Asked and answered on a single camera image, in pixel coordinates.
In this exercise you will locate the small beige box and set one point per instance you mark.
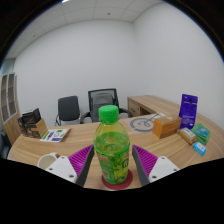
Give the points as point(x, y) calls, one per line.
point(187, 135)

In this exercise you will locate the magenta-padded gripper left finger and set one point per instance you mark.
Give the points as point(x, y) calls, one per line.
point(61, 166)

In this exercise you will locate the flat round red coaster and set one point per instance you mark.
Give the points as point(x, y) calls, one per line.
point(128, 180)

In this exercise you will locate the orange cardboard box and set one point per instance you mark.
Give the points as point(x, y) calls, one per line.
point(166, 126)

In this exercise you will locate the black armchair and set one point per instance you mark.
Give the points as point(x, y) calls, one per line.
point(4, 145)

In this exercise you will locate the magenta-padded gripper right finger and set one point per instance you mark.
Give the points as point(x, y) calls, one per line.
point(163, 166)

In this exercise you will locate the green flat box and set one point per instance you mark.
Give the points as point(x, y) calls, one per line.
point(202, 131)

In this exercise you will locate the black mesh office chair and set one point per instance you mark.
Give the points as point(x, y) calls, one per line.
point(102, 98)

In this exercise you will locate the small blue box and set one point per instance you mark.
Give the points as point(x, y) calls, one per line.
point(199, 148)

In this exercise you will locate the small brown cardboard box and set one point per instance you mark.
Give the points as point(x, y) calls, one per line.
point(21, 126)

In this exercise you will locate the green drink bottle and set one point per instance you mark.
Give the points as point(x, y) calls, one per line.
point(111, 150)

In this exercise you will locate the wooden shelf cabinet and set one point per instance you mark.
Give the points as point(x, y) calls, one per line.
point(8, 106)

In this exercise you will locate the white sticker sheet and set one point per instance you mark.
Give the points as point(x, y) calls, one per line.
point(55, 135)

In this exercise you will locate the wooden side desk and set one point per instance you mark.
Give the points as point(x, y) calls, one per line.
point(150, 101)

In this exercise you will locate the white paper with grey circle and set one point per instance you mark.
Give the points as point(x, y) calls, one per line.
point(141, 125)

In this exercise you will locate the large brown cardboard box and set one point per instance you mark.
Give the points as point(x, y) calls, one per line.
point(35, 123)

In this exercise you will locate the black padded office chair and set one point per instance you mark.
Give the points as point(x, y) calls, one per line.
point(68, 108)

